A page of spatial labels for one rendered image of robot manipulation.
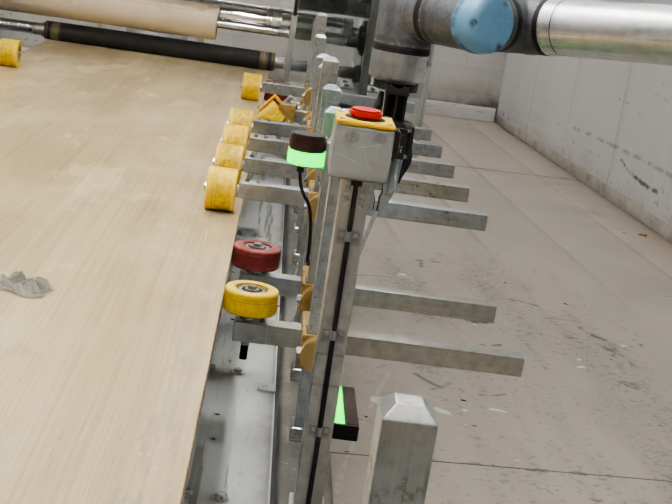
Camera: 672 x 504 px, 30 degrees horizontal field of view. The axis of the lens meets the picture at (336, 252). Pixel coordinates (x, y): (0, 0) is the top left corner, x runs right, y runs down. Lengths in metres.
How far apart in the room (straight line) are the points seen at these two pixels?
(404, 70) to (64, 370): 0.77
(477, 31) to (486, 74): 9.28
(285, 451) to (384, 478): 1.04
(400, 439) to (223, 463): 1.19
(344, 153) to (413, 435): 0.72
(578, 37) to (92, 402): 0.92
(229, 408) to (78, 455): 0.92
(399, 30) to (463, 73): 9.15
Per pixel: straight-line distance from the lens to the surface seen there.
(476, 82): 11.13
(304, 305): 2.03
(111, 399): 1.40
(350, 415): 1.98
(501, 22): 1.89
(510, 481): 3.65
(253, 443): 2.04
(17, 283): 1.74
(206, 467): 1.94
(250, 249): 2.06
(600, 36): 1.89
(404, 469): 0.79
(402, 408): 0.78
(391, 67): 1.96
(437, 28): 1.90
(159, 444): 1.30
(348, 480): 3.46
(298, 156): 1.99
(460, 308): 2.12
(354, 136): 1.46
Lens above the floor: 1.43
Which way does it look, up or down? 14 degrees down
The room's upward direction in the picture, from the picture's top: 9 degrees clockwise
